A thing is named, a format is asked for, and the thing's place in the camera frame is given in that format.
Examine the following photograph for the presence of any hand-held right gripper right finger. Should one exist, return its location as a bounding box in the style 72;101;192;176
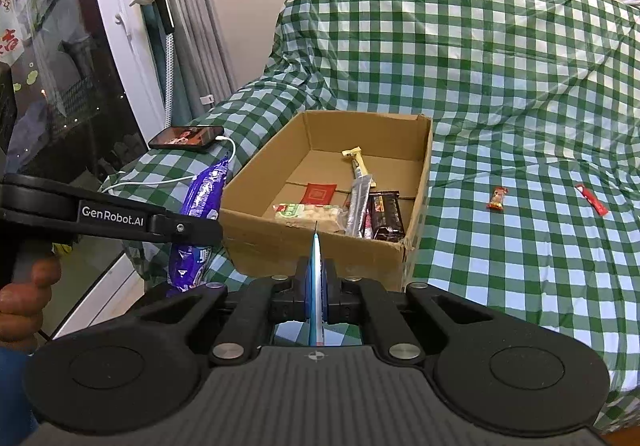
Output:
321;259;502;364

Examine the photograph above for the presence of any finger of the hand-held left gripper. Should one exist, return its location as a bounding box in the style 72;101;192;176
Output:
150;213;225;248

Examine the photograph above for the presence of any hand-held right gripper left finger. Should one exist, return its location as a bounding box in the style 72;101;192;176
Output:
127;259;313;367

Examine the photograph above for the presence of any cardboard box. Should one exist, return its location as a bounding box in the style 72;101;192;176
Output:
218;110;435;293

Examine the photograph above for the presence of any large purple snack packet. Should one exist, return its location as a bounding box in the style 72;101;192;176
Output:
167;153;233;298

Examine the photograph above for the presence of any green white snack packet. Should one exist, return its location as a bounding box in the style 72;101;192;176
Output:
272;203;348;233

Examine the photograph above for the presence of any long silver clear packet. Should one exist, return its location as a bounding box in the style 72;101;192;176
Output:
345;176;374;238

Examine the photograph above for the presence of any dark chocolate bar packet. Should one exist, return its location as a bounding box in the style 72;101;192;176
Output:
367;191;406;242

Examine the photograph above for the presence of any yellow snack bar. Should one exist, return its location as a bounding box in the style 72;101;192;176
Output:
341;147;376;188

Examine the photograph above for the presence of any person's left hand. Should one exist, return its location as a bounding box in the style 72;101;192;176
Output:
0;257;62;353

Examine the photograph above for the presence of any black smartphone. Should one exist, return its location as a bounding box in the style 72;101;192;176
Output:
148;125;226;153

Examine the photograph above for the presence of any small red candy packet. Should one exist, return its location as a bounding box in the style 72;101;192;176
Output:
487;186;509;213

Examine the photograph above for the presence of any garment steamer on stand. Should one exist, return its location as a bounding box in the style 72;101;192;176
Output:
150;0;239;127

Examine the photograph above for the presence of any black garment steamer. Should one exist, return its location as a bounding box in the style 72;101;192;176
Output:
126;0;177;129

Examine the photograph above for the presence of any green checkered cloth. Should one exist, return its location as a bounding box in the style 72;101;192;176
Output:
100;0;640;432

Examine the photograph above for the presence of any thin red stick packet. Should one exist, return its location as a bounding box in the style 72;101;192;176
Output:
574;183;608;217

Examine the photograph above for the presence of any white charging cable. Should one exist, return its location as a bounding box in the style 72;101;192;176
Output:
100;135;237;194

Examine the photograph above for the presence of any white window frame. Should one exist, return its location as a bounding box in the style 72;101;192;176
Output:
82;0;168;139

